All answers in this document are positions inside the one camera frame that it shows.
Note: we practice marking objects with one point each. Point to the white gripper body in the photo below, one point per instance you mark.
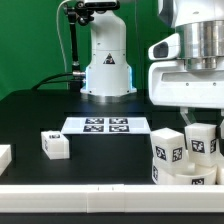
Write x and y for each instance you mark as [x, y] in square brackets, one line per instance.
[171, 84]

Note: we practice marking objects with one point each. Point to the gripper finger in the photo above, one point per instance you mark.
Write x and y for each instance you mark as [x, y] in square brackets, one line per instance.
[221, 125]
[188, 115]

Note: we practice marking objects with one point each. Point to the white round stool seat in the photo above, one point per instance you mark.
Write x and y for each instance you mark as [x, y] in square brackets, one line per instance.
[184, 173]

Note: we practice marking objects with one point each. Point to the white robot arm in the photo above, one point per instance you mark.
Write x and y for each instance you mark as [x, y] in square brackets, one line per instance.
[187, 69]

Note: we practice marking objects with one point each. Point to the white marker base sheet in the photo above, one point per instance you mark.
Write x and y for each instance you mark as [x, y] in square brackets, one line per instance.
[105, 125]

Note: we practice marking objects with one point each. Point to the white front fence bar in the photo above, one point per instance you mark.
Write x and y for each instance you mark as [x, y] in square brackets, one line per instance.
[110, 198]

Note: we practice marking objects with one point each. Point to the white left fence piece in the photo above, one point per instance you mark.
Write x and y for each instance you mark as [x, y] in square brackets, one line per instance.
[5, 157]

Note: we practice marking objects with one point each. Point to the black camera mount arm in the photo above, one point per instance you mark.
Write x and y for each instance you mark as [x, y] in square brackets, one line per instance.
[78, 13]

